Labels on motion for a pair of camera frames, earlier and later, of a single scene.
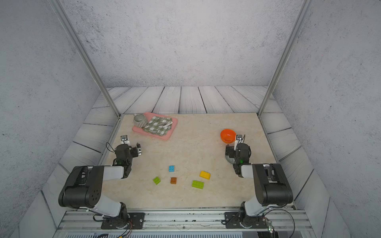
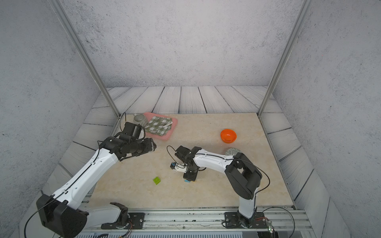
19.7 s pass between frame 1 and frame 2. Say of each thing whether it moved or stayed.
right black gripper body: moved
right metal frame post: stayed
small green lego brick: stayed
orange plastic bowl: stayed
